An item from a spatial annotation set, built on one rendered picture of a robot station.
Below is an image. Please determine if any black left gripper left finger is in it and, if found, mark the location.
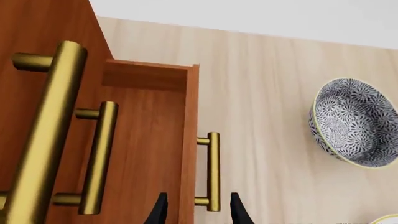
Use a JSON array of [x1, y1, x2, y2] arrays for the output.
[[144, 192, 170, 224]]

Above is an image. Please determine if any blue patterned bowl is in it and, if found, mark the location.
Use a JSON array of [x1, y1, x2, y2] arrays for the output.
[[308, 77, 398, 170]]

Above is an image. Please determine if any large brass drawer handle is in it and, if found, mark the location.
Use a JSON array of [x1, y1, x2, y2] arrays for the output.
[[0, 40, 88, 224]]

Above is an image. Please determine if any small brass drawer handle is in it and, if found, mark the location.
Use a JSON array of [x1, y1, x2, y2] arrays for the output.
[[193, 131, 222, 213]]

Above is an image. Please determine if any wooden cabinet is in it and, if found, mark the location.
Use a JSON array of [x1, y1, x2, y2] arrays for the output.
[[0, 0, 116, 224]]

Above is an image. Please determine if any medium brass drawer handle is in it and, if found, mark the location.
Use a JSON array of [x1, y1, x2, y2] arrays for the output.
[[51, 101, 119, 216]]

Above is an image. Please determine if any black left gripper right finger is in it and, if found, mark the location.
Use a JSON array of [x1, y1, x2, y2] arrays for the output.
[[229, 192, 255, 224]]

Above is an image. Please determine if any open wooden drawer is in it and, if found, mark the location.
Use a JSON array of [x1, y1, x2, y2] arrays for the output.
[[70, 58, 200, 224]]

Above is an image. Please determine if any white plate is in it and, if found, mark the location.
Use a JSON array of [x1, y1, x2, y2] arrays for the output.
[[371, 213, 398, 224]]

